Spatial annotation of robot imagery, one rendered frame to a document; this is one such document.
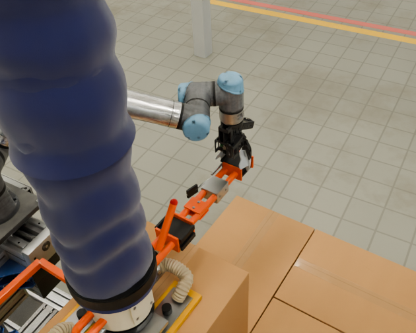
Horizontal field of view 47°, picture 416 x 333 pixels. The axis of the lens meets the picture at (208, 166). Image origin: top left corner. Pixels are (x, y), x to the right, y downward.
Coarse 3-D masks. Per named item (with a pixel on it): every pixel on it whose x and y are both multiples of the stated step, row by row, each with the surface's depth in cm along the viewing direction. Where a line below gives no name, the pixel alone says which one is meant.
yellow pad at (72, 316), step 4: (76, 308) 136; (80, 308) 136; (72, 312) 136; (76, 312) 135; (80, 312) 132; (84, 312) 132; (68, 316) 134; (72, 316) 134; (76, 316) 134; (80, 316) 131; (64, 320) 134; (68, 320) 133; (72, 320) 133; (76, 320) 133; (92, 320) 133; (88, 324) 132; (92, 324) 132; (84, 328) 131; (88, 328) 131; (84, 332) 130
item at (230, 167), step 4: (252, 156) 162; (228, 160) 161; (232, 160) 161; (236, 160) 161; (252, 160) 162; (224, 164) 160; (228, 164) 159; (232, 164) 159; (236, 164) 159; (252, 164) 164; (228, 168) 160; (232, 168) 159; (236, 168) 158; (244, 168) 162; (228, 172) 161; (240, 172) 158; (244, 172) 162; (240, 176) 159; (240, 180) 160
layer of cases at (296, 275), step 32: (224, 224) 212; (256, 224) 211; (288, 224) 211; (224, 256) 199; (256, 256) 198; (288, 256) 198; (320, 256) 197; (352, 256) 196; (256, 288) 187; (288, 288) 187; (320, 288) 186; (352, 288) 185; (384, 288) 185; (256, 320) 177; (288, 320) 176; (320, 320) 176; (352, 320) 175; (384, 320) 175
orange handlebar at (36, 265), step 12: (228, 180) 156; (204, 192) 152; (192, 204) 148; (204, 204) 147; (192, 216) 145; (156, 240) 138; (168, 252) 136; (36, 264) 134; (48, 264) 133; (24, 276) 131; (60, 276) 130; (12, 288) 128; (0, 300) 126; (84, 324) 120; (96, 324) 119
